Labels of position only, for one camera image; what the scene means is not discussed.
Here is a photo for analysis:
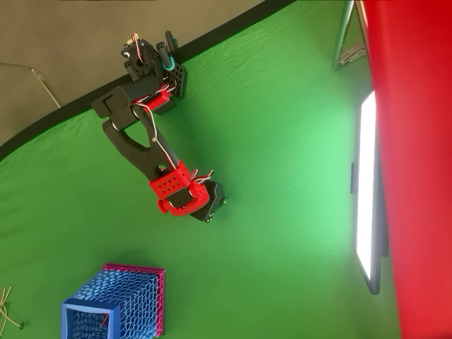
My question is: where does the black LED light panel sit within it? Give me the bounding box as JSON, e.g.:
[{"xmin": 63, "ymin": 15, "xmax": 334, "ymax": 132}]
[{"xmin": 350, "ymin": 90, "xmax": 389, "ymax": 296}]

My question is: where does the black clamp with teal ring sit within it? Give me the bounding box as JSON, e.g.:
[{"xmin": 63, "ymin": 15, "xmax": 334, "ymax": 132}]
[{"xmin": 157, "ymin": 30, "xmax": 177, "ymax": 71}]

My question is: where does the chrome tube stand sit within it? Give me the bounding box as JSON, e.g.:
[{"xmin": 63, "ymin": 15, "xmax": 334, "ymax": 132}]
[{"xmin": 331, "ymin": 0, "xmax": 370, "ymax": 71}]

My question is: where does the large red plastic part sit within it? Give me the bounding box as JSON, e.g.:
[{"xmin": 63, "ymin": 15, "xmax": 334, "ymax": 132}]
[{"xmin": 362, "ymin": 0, "xmax": 452, "ymax": 339}]

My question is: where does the thin white cable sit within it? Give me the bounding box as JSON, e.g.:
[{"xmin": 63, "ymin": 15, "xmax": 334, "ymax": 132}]
[{"xmin": 0, "ymin": 62, "xmax": 61, "ymax": 109}]

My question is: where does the green cloth with black rim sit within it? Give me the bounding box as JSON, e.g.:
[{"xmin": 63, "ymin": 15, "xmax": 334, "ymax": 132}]
[{"xmin": 0, "ymin": 0, "xmax": 403, "ymax": 339}]

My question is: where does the blue and pink mesh basket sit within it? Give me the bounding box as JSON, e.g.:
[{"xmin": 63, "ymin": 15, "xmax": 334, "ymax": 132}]
[{"xmin": 61, "ymin": 263, "xmax": 166, "ymax": 339}]

